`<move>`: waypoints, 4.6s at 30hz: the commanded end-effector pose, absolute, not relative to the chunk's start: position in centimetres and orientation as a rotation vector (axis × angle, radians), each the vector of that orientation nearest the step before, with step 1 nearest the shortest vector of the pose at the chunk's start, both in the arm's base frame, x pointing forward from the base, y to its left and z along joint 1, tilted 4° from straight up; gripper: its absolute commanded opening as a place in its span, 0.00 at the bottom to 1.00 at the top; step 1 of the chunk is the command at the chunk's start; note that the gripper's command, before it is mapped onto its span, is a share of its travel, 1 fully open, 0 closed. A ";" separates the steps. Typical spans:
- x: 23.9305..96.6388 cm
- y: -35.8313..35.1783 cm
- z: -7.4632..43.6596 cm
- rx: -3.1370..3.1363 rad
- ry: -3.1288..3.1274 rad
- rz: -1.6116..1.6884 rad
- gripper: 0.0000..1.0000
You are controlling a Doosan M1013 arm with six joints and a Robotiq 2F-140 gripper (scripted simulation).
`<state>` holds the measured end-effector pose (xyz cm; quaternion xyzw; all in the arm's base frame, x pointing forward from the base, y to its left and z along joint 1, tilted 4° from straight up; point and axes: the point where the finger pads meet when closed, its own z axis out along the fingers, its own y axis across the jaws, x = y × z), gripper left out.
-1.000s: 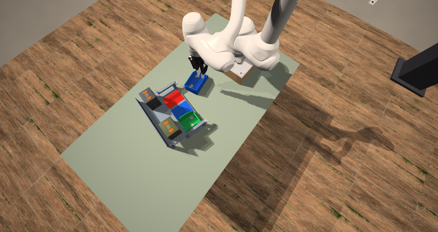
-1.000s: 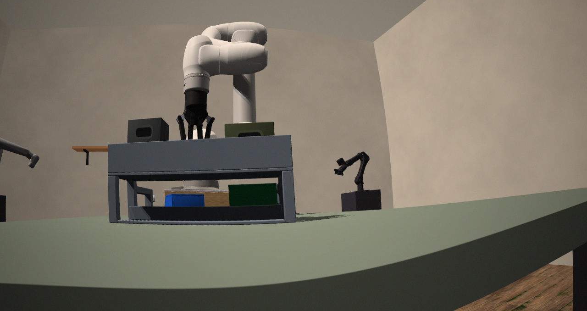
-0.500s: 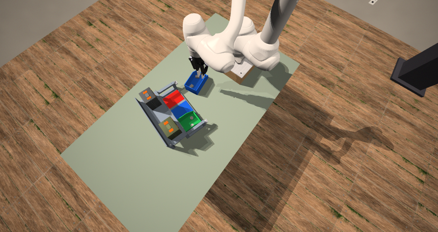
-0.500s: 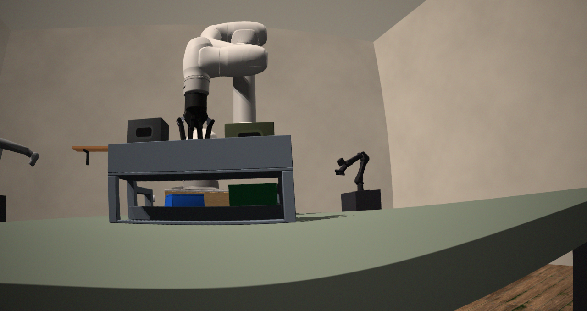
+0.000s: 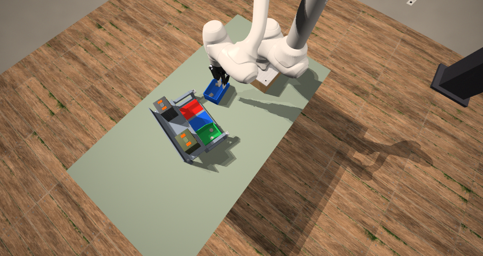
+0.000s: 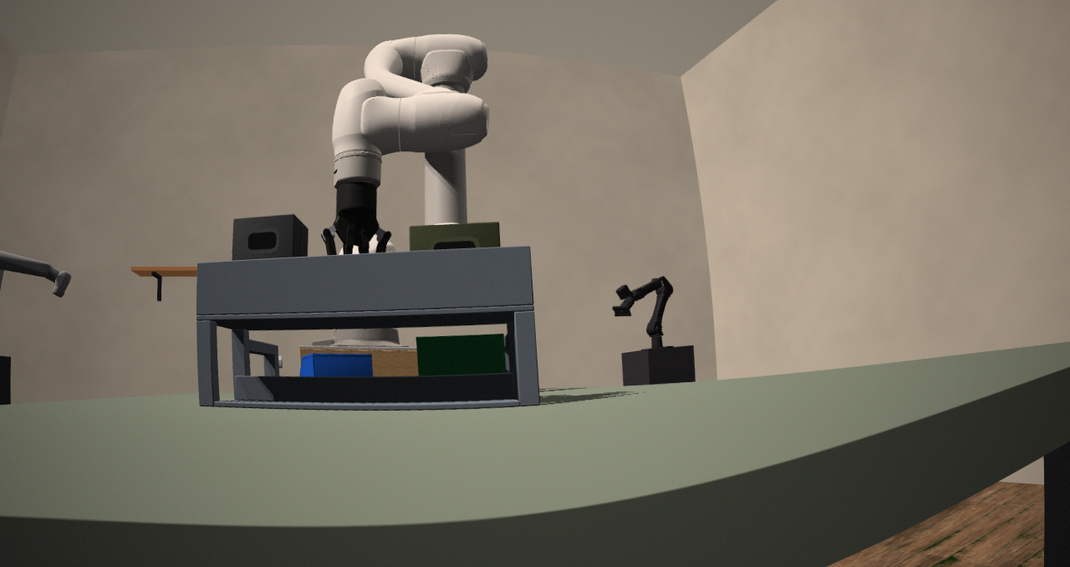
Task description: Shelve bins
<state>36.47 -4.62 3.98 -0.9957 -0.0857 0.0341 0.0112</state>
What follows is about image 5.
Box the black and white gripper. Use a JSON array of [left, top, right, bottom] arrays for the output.
[[209, 65, 230, 89]]

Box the green bin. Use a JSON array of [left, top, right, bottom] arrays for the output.
[[196, 123, 222, 146]]

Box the dark grey metal shelf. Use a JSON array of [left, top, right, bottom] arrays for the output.
[[148, 89, 229, 165]]

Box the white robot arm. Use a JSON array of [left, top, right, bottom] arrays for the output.
[[203, 0, 328, 84]]

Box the blue bin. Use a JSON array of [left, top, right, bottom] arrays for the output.
[[203, 79, 230, 105]]

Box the olive green case with orange latches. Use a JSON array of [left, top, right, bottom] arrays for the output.
[[175, 128, 201, 155]]

